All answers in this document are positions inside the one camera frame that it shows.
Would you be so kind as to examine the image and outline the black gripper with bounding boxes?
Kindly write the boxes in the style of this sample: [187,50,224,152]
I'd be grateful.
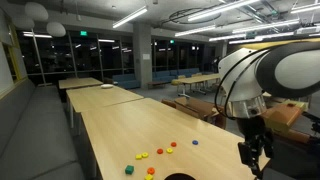
[236,115,275,180]

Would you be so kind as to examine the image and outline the black bowl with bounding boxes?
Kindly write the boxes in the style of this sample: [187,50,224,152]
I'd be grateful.
[164,172,197,180]

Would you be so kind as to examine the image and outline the brown padded roll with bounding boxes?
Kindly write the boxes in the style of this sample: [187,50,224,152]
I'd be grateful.
[286,129,312,145]

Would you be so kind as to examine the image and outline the light wood dining table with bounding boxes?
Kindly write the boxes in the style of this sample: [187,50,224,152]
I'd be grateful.
[171,73,221,98]

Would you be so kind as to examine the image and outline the blue sofa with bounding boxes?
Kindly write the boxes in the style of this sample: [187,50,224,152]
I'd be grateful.
[152,68,201,83]
[112,73,141,90]

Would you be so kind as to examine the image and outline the white linear ceiling light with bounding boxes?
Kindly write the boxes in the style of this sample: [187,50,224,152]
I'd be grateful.
[231,18,301,35]
[174,24,217,38]
[112,5,149,29]
[187,0,262,23]

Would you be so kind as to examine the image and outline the green cube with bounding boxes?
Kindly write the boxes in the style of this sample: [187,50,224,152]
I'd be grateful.
[124,164,135,175]

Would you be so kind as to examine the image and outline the concrete column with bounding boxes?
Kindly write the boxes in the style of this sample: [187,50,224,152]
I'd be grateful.
[133,22,153,89]

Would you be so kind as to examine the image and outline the grey upholstered bench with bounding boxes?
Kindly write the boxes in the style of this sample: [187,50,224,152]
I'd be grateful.
[0,78,86,180]

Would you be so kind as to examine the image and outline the white oval pendant lamp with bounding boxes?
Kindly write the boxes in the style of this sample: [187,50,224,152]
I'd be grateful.
[46,21,67,38]
[12,14,35,30]
[24,1,50,22]

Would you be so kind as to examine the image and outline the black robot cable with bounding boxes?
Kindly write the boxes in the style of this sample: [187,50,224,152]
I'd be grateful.
[214,49,269,120]

